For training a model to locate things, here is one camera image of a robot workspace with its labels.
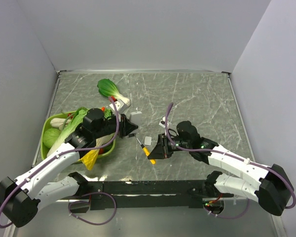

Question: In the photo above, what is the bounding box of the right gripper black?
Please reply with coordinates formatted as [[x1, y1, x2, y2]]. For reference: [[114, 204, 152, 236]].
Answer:
[[148, 132, 191, 158]]

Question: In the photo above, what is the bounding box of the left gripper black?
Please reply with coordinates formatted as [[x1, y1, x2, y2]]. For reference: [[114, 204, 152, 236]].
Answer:
[[93, 112, 138, 139]]

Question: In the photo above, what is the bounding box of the white remote control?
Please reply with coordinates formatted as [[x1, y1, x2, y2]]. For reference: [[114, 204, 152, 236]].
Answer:
[[129, 111, 143, 126]]

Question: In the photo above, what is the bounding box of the white battery cover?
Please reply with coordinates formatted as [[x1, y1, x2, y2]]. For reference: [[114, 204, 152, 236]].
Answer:
[[144, 136, 152, 146]]

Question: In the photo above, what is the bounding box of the yellow handled screwdriver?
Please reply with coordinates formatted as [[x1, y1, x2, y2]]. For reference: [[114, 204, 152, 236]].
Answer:
[[136, 137, 156, 165]]

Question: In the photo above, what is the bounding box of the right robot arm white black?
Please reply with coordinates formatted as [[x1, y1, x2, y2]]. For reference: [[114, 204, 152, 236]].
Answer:
[[148, 121, 296, 216]]

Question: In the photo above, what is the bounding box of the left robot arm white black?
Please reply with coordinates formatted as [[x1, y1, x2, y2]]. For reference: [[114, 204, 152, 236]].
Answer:
[[0, 108, 138, 227]]

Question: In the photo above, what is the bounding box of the green bok choy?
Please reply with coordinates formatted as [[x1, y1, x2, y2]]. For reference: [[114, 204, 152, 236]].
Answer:
[[97, 79, 131, 107]]

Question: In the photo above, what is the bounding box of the green lettuce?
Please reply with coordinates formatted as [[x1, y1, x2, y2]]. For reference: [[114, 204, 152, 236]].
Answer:
[[42, 107, 88, 158]]

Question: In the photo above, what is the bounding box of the napa cabbage yellow white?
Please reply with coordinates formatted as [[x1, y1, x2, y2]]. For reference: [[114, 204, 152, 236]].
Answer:
[[80, 134, 113, 171]]

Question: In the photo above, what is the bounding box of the white radish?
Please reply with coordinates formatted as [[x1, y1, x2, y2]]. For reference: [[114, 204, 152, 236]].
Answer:
[[50, 118, 66, 131]]

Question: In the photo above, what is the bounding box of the round green cabbage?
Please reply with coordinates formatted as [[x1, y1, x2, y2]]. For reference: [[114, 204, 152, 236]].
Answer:
[[42, 128, 61, 149]]

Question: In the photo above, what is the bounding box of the green plastic basket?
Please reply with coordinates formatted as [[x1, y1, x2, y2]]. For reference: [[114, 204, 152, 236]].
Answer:
[[40, 107, 115, 169]]

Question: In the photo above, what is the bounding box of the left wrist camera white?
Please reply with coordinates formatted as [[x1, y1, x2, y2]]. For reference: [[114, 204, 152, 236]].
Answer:
[[109, 99, 128, 114]]

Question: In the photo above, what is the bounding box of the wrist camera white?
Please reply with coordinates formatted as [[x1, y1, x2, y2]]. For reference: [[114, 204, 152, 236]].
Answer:
[[109, 99, 128, 114], [159, 117, 170, 128]]

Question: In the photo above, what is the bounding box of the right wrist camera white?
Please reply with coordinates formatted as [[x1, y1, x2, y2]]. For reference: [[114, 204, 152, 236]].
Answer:
[[159, 117, 170, 128]]

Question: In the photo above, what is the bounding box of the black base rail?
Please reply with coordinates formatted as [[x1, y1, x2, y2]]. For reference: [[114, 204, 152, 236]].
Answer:
[[58, 179, 235, 212]]

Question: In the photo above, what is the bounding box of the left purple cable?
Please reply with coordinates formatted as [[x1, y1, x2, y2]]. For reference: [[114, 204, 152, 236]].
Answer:
[[0, 96, 120, 229]]

